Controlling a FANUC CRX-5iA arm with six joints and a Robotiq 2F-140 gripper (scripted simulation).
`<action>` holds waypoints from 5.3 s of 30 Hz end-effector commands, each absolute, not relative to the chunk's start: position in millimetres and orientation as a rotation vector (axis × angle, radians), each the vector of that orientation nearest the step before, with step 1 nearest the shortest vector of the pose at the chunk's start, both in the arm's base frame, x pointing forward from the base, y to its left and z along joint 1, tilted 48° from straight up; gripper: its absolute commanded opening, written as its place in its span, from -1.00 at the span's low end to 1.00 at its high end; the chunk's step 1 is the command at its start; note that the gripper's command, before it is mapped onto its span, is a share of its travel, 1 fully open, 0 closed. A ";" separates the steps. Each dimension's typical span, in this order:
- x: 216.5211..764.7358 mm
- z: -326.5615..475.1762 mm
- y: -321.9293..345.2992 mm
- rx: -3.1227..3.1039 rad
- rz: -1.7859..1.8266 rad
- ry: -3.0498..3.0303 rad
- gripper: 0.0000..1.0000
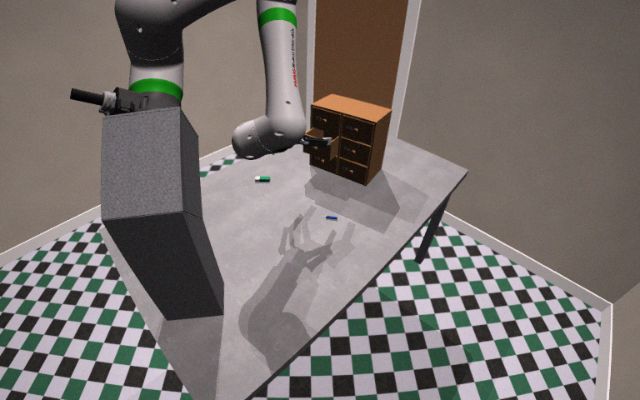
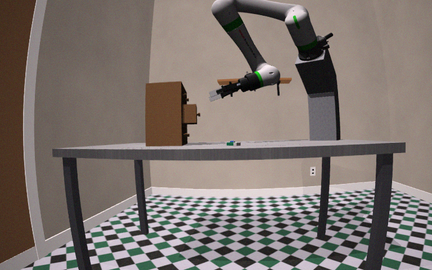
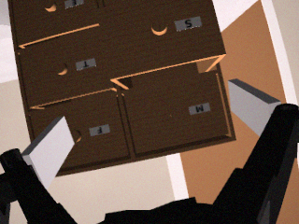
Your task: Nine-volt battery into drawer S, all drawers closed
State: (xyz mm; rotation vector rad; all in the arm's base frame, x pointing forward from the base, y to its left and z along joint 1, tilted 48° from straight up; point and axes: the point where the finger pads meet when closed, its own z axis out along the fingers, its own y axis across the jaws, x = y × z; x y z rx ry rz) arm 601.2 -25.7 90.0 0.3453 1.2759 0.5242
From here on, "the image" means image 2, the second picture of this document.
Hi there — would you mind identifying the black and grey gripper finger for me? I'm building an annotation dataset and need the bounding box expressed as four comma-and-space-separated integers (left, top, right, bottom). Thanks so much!
209, 91, 237, 101
209, 82, 241, 97

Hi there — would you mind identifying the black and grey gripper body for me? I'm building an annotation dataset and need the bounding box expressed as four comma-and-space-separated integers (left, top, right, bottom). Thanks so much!
234, 78, 249, 92

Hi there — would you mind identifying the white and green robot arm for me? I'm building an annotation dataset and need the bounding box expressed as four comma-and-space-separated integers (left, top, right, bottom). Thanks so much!
211, 0, 333, 91

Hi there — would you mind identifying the small brown chest of drawers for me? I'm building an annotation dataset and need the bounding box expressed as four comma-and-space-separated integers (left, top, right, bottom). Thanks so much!
145, 82, 184, 146

